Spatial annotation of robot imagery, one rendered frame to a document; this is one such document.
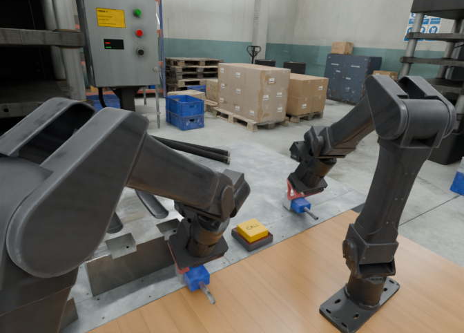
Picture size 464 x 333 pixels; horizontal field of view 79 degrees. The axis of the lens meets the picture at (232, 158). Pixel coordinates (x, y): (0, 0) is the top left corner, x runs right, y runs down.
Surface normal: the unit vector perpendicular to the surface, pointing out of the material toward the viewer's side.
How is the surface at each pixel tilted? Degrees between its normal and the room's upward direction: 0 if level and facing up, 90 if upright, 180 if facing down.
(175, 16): 90
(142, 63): 90
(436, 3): 90
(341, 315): 0
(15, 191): 26
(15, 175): 7
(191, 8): 90
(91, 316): 0
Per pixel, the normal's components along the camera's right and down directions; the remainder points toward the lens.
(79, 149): -0.18, -0.66
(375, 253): 0.12, 0.44
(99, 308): 0.04, -0.92
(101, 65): 0.56, 0.34
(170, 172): 0.90, 0.17
